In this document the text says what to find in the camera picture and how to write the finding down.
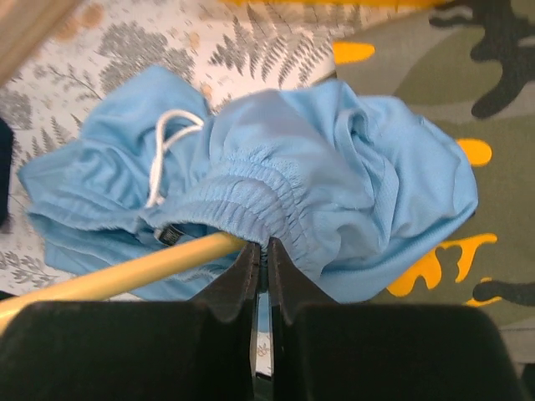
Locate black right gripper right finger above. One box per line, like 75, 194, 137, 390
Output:
267, 238, 527, 400

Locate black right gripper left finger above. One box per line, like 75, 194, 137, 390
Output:
1, 243, 261, 400

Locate yellow hanger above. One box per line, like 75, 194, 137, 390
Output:
1, 232, 247, 331

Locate light blue shorts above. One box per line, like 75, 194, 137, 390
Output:
18, 66, 478, 302

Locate navy blue shorts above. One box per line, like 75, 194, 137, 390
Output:
0, 119, 14, 226

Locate camouflage shorts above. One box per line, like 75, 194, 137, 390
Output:
333, 1, 534, 334

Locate floral table mat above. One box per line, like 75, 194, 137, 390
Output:
0, 0, 419, 377

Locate yellow plastic tray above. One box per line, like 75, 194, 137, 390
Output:
217, 0, 452, 9

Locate wooden clothes rack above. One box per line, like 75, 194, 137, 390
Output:
1, 0, 81, 85

